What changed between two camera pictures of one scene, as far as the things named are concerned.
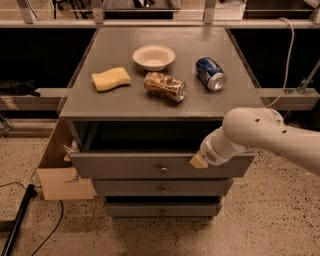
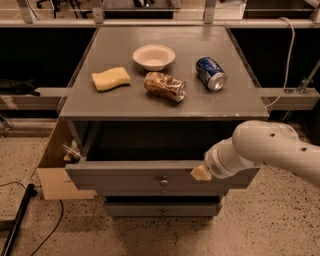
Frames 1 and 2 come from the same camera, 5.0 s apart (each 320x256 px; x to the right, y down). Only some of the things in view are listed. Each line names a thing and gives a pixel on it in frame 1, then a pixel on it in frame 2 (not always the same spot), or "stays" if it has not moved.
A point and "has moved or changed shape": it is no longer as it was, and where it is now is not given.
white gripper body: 210,152 -> 214,164
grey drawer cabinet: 140,102 stays
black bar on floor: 30,192 stays
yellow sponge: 111,78 stays
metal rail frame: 209,20 stays
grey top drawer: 154,165 has moved or changed shape
